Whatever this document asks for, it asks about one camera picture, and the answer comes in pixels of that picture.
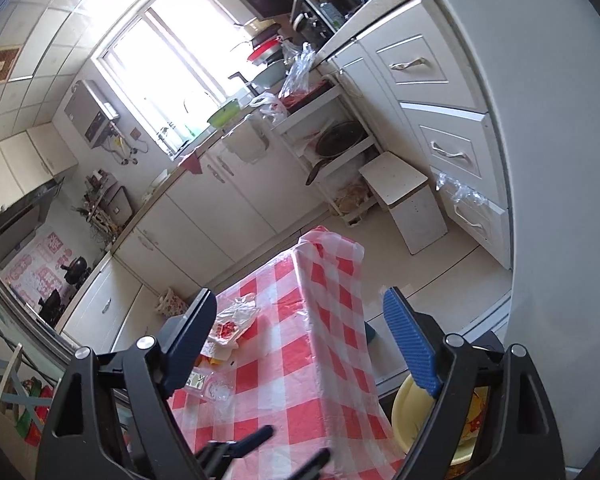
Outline black pot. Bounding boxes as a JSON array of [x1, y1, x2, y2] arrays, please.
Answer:
[[37, 290, 64, 324]]

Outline metal faucet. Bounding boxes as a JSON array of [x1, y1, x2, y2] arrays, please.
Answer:
[[182, 91, 211, 136]]

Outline clear crumpled plastic bag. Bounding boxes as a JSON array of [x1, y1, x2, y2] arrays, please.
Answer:
[[279, 42, 317, 99]]

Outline green plastic basin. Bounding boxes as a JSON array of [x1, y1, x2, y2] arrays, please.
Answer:
[[207, 99, 241, 129]]

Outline white wooden stool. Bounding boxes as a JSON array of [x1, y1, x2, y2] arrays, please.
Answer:
[[358, 151, 449, 256]]

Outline red white checkered tablecloth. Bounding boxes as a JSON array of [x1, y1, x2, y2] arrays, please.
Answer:
[[167, 225, 406, 480]]

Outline small white plastic bag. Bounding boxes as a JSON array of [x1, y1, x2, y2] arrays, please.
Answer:
[[250, 92, 287, 126]]

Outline white cabinet with doors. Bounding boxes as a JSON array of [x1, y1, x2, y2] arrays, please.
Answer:
[[111, 110, 331, 302]]

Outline white cabinet with panel drawers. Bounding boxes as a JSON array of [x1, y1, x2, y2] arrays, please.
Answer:
[[325, 0, 514, 272]]

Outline silver water heater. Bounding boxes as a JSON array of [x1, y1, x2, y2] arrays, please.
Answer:
[[64, 80, 121, 149]]

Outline white hanging bin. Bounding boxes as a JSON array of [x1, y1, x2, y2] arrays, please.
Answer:
[[223, 120, 271, 164]]

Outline teal wooden rack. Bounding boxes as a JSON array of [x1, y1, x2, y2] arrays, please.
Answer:
[[0, 305, 56, 427]]

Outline clear plastic container green label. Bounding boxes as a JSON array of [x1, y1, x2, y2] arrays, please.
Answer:
[[185, 367, 234, 404]]

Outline kitchen window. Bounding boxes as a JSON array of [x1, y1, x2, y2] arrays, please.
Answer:
[[92, 0, 262, 152]]

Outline range hood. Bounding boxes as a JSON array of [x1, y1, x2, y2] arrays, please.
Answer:
[[0, 177, 66, 267]]

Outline white shelf rack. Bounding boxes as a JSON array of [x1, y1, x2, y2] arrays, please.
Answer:
[[272, 77, 384, 229]]

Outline grey green bowl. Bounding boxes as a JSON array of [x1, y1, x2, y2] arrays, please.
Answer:
[[250, 57, 289, 86]]

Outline pink wall stickers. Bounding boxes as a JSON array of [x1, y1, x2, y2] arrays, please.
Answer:
[[2, 232, 74, 302]]

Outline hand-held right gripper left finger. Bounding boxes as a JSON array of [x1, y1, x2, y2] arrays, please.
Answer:
[[35, 287, 218, 480]]

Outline red cloth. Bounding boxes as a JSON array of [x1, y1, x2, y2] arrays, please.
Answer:
[[177, 152, 204, 176]]

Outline white cabinet with wide drawers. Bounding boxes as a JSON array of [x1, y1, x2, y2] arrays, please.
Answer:
[[60, 255, 147, 357]]

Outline dark glass pan lid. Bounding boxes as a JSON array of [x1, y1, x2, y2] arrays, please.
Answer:
[[314, 121, 369, 157]]

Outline white plastic bag red print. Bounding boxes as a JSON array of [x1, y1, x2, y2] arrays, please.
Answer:
[[214, 294, 262, 349]]

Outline red lidded bowl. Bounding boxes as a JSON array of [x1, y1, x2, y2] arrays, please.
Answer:
[[247, 35, 284, 66]]

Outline white wall cabinets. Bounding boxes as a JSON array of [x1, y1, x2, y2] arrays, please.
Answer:
[[0, 122, 79, 231]]

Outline black wok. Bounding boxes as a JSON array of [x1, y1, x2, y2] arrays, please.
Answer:
[[60, 256, 92, 286]]

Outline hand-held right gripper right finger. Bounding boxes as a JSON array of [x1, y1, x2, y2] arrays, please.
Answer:
[[382, 287, 566, 480]]

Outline yellow plastic basin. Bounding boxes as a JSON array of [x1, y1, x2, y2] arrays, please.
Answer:
[[391, 372, 489, 467]]

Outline white appliance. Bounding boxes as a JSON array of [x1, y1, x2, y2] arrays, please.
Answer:
[[415, 0, 600, 480]]

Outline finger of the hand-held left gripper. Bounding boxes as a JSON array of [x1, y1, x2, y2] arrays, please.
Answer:
[[280, 448, 332, 480], [195, 424, 276, 480]]

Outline clear plastic bag on handle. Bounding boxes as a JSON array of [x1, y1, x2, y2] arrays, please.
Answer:
[[436, 172, 489, 207]]

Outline kitchen utensil rack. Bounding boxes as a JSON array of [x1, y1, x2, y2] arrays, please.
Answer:
[[72, 170, 134, 247]]

